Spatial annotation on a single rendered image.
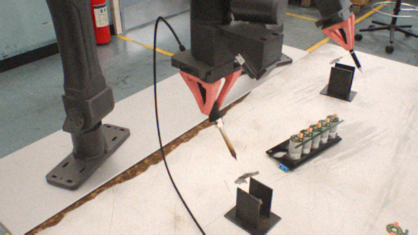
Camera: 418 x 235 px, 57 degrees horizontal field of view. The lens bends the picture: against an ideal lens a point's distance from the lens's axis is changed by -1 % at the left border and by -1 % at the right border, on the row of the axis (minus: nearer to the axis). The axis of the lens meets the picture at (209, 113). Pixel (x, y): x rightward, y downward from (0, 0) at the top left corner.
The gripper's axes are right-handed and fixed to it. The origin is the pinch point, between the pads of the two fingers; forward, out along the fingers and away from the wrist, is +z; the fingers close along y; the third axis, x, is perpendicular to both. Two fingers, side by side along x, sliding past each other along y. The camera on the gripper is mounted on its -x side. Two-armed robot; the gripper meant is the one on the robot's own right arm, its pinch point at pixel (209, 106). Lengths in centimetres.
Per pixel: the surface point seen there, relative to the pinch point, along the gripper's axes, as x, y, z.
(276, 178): -6.9, 11.1, 17.6
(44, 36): 255, 86, 78
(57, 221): 13.5, -22.5, 17.9
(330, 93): 1, 48, 17
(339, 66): 2, 51, 11
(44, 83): 211, 60, 94
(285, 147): -3.4, 19.0, 16.6
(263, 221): -11.7, 0.4, 17.2
